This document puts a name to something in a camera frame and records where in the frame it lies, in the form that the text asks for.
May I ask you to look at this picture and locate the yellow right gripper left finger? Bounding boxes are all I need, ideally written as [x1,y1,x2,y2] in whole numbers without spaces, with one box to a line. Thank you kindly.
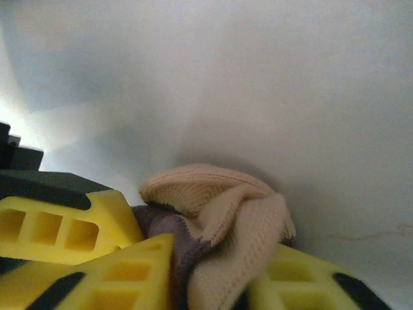
[0,232,177,310]

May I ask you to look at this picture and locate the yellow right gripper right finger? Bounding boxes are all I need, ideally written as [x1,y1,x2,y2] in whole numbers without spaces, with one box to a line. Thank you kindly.
[248,244,393,310]

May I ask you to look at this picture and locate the purple striped sock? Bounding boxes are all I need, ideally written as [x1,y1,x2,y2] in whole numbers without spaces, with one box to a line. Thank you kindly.
[130,163,297,310]

